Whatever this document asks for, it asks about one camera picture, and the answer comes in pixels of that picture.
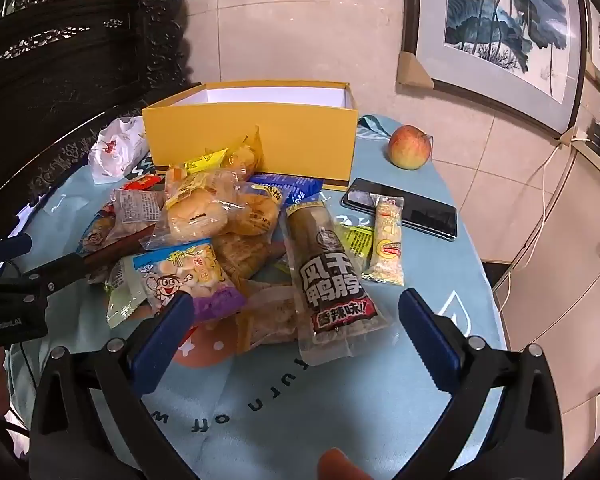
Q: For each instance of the orange clear snack packet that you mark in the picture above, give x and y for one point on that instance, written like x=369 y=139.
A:
x=242 y=157

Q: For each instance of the white paper sheet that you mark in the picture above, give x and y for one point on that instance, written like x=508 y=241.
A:
x=20 y=220

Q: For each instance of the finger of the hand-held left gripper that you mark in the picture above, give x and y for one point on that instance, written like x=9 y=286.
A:
x=7 y=249
x=55 y=271

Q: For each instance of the black smartphone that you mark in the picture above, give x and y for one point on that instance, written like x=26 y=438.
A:
x=425 y=217

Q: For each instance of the person's right hand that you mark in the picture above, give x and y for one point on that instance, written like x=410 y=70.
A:
x=335 y=465

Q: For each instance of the white printed plastic bag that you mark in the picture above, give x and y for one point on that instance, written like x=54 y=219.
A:
x=115 y=150

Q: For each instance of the framed lotus painting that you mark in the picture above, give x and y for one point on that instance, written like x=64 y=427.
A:
x=500 y=25

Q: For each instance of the rice cracker bar packet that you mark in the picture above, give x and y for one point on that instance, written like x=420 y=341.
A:
x=387 y=245

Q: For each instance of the cardboard corner protector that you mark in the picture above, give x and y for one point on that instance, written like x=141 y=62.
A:
x=572 y=136
x=414 y=71

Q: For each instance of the red yellow apple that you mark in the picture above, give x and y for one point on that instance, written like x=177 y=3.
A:
x=409 y=147

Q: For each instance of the dark long snack packet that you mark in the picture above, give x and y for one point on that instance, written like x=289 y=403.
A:
x=330 y=280

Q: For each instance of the clear bread slice packet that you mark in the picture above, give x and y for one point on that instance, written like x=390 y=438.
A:
x=176 y=177

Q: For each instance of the red snack packet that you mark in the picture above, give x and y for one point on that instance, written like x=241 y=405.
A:
x=142 y=182

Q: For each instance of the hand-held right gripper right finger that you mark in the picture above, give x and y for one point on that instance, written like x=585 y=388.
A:
x=430 y=347

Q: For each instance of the yellow cardboard box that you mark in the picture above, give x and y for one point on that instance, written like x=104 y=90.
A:
x=280 y=145

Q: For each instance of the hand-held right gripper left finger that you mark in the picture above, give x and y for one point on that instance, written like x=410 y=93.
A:
x=162 y=347

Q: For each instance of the yellow-green flat snack packet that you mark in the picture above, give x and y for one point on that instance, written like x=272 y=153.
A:
x=207 y=160

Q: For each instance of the clear orange-print bun packet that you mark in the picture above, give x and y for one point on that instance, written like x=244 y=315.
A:
x=255 y=215

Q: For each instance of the clear dark-brown snack packet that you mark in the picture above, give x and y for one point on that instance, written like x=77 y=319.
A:
x=267 y=317

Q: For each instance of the blue purple cartoon puff packet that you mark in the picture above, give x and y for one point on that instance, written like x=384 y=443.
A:
x=180 y=275

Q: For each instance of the dark carved wooden furniture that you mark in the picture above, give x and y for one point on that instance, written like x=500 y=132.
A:
x=55 y=85

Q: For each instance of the small yellow-green snack packet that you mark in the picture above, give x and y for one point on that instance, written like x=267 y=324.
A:
x=355 y=242

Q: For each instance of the clear white-label snack packet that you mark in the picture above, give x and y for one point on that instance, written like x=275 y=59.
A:
x=135 y=207

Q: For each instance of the blue cartoon-face snack packet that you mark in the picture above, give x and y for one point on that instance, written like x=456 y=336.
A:
x=97 y=235

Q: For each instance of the brown long snack packet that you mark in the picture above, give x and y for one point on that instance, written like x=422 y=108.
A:
x=115 y=255

